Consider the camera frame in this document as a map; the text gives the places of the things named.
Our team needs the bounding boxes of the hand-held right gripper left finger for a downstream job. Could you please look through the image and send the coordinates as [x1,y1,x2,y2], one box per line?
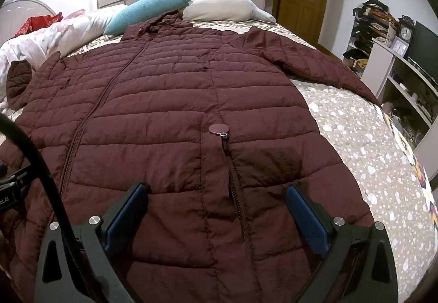
[34,183,149,303]

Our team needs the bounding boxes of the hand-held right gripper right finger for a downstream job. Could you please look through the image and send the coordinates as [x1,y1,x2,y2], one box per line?
[286,183,399,303]

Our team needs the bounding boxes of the maroon quilted puffer jacket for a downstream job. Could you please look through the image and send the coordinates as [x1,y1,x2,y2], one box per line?
[0,9,382,303]

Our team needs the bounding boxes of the beige patterned bed quilt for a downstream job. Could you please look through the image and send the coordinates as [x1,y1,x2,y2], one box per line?
[0,19,438,303]

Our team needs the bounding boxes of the white shelf cabinet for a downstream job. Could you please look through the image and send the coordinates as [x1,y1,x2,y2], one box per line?
[361,38,438,187]

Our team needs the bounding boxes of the red cloth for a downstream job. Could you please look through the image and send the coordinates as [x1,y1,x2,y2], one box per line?
[15,12,64,37]

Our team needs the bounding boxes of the small purple desk clock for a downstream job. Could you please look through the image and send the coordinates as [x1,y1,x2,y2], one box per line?
[390,36,410,57]

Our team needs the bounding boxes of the cluttered shoe rack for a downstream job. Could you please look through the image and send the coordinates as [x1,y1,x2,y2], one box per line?
[342,0,399,78]

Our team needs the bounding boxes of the teal knitted pillow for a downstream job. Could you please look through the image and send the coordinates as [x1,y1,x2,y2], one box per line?
[103,0,192,36]

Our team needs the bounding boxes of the black flat television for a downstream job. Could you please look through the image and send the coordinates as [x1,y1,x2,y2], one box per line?
[407,20,438,76]

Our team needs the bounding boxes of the dark wooden mantel clock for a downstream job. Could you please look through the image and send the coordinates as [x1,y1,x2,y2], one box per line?
[397,15,416,42]

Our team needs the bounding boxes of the white plush pillow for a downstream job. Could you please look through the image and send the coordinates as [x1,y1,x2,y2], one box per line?
[183,0,277,24]

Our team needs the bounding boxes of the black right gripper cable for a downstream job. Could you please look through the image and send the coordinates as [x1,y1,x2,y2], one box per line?
[0,114,83,256]

